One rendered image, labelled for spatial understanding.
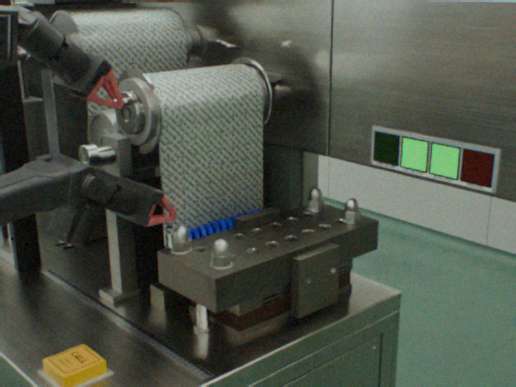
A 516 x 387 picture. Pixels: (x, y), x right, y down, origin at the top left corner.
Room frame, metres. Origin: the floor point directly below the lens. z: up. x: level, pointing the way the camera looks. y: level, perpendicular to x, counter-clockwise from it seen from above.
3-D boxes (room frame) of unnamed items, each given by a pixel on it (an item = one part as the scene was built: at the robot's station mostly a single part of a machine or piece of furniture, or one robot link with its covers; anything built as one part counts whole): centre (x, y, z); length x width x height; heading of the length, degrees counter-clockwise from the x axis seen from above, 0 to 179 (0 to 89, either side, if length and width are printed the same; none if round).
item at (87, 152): (1.17, 0.32, 1.18); 0.04 x 0.02 x 0.04; 43
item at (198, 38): (1.58, 0.19, 1.33); 0.07 x 0.07 x 0.07; 43
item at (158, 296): (1.24, 0.10, 0.92); 0.28 x 0.04 x 0.04; 133
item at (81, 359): (0.93, 0.30, 0.91); 0.07 x 0.07 x 0.02; 43
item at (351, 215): (1.25, -0.16, 1.05); 0.04 x 0.04 x 0.04
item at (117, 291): (1.20, 0.29, 1.05); 0.06 x 0.05 x 0.31; 133
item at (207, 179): (1.24, 0.10, 1.11); 0.23 x 0.01 x 0.18; 133
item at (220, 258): (1.04, 0.08, 1.05); 0.04 x 0.04 x 0.04
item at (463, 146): (1.13, -0.27, 1.18); 0.25 x 0.01 x 0.07; 43
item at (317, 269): (1.12, -0.08, 0.96); 0.10 x 0.03 x 0.11; 133
